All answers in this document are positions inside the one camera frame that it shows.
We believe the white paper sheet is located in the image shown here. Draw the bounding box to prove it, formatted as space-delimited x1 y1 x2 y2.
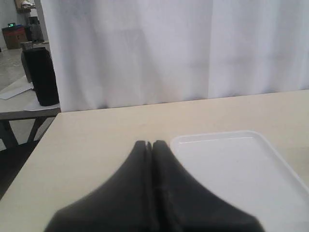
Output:
0 83 33 100

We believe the grey side table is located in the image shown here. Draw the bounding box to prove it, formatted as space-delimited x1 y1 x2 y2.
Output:
0 77 61 150

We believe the brown cardboard box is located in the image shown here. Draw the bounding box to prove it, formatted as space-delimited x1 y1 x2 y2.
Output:
2 25 28 50

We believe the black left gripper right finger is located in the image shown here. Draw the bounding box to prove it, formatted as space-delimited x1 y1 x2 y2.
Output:
152 141 264 232

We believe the white plastic tray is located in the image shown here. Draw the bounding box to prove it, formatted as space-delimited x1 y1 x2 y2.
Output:
170 131 309 232

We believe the white curtain backdrop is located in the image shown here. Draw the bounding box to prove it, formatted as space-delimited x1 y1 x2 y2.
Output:
41 0 309 112

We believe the black cylindrical flask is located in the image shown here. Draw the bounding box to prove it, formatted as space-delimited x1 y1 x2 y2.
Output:
20 42 59 106

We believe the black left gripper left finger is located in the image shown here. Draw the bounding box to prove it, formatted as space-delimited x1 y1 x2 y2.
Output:
45 141 155 232

